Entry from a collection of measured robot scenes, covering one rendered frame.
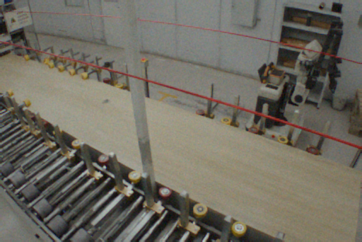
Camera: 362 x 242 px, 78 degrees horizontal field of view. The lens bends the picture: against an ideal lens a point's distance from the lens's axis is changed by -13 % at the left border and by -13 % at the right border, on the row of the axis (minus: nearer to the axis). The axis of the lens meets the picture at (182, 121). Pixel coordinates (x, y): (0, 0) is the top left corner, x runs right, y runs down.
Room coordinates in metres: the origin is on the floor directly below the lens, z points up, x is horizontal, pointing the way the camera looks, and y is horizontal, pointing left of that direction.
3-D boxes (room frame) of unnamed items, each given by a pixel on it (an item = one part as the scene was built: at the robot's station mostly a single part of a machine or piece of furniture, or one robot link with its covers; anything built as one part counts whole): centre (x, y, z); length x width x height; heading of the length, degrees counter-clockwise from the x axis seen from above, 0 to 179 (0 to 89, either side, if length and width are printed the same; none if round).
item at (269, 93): (2.64, -1.15, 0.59); 0.55 x 0.34 x 0.83; 146
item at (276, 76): (2.65, -1.13, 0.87); 0.23 x 0.15 x 0.11; 146
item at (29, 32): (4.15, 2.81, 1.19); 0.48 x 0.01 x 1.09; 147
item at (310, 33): (3.67, -1.99, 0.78); 0.90 x 0.45 x 1.55; 57
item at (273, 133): (2.59, -1.22, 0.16); 0.67 x 0.64 x 0.25; 56
